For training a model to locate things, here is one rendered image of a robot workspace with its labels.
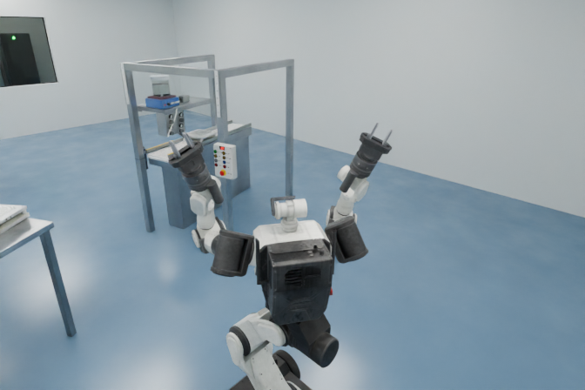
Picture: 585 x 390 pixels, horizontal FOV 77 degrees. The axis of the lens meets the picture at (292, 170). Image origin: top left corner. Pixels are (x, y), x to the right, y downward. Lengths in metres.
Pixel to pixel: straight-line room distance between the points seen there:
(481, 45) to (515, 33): 0.35
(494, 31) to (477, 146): 1.33
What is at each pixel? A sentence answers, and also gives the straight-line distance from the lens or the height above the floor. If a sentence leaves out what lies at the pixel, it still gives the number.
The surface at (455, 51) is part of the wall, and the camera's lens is 5.07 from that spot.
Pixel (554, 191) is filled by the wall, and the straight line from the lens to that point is 5.08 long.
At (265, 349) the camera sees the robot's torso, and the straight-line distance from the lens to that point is 1.94.
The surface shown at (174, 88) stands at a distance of 3.07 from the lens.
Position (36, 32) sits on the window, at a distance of 8.27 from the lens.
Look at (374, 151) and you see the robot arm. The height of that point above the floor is 1.48.
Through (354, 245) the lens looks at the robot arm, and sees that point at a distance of 1.38.
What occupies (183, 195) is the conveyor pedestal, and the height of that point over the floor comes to 0.36.
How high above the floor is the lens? 1.91
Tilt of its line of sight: 22 degrees down
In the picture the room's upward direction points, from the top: 1 degrees clockwise
